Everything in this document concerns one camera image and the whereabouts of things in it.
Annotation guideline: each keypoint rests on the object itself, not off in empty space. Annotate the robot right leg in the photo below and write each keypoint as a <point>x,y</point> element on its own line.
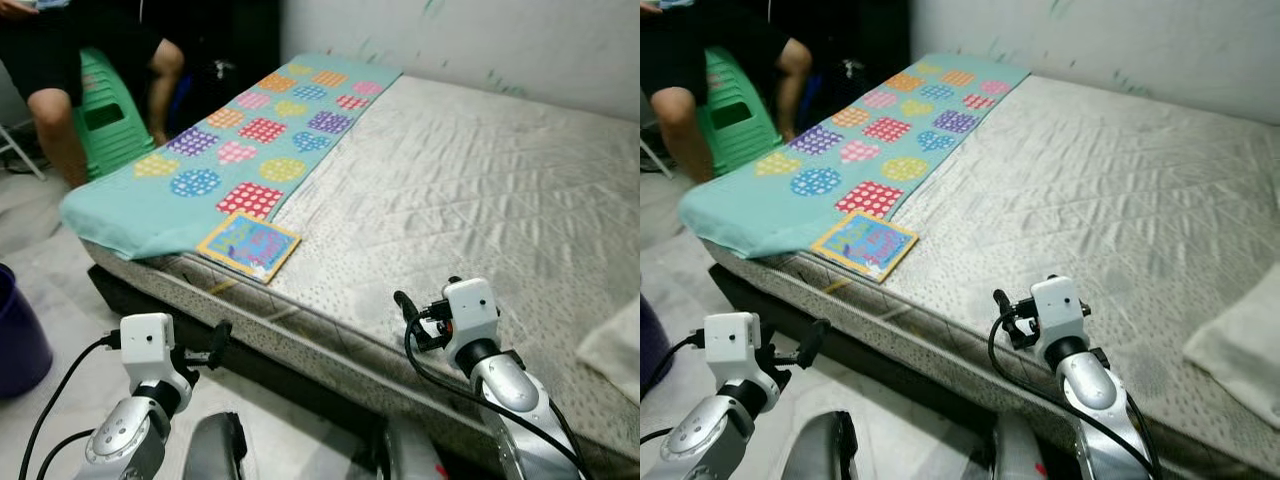
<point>405,455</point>
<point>1015,455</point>

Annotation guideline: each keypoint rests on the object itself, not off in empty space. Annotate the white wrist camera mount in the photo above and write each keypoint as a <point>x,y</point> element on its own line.
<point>148,340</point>
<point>730,338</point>
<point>470,305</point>
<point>1058,302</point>

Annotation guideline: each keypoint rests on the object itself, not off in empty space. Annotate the white metal chair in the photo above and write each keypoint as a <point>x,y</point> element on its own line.
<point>655,158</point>
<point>20,150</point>

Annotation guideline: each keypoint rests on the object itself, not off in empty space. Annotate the black bag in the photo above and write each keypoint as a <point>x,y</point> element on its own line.
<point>230,50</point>
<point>860,50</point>

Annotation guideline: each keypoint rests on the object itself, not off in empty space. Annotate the colourful children's board book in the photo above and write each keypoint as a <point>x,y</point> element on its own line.
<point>865,247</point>
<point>250,248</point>

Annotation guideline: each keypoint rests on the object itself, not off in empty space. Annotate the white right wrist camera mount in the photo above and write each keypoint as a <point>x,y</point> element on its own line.
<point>470,305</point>
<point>1058,302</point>

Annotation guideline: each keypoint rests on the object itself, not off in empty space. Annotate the grey quilted mattress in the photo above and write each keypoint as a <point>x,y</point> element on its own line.
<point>450,200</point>
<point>1080,200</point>

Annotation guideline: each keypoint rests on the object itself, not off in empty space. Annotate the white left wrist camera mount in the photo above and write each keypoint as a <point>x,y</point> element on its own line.
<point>730,338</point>
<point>148,340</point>

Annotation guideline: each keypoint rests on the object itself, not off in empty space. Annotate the robot leg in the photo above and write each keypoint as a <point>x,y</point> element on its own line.
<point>215,450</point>
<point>1015,455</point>
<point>405,455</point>
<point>820,450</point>

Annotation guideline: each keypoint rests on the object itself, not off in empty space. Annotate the teal blanket with colourful shapes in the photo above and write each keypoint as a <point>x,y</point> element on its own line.
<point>130,215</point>
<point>750,215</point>

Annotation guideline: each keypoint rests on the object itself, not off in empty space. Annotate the green plastic stool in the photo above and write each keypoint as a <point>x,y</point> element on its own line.
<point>735,120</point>
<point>105,120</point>

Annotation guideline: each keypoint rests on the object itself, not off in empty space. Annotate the robot left leg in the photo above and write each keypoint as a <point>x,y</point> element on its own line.
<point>820,450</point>
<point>215,450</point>

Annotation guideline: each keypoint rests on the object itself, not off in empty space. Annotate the white pillow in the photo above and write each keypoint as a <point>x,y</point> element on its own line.
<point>1240,350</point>
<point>615,350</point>

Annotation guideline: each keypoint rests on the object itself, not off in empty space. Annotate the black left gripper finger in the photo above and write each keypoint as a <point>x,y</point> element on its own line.
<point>814,342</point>
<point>219,342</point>

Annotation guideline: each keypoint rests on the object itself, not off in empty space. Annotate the adult in black shorts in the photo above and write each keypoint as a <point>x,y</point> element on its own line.
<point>40,50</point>
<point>680,50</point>

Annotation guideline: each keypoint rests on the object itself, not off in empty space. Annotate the purple plastic bucket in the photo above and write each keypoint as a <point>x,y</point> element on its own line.
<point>20,350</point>
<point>652,350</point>

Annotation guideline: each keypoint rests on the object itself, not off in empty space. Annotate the dark bed frame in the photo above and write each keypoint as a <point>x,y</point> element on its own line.
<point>900,375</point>
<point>290,378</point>

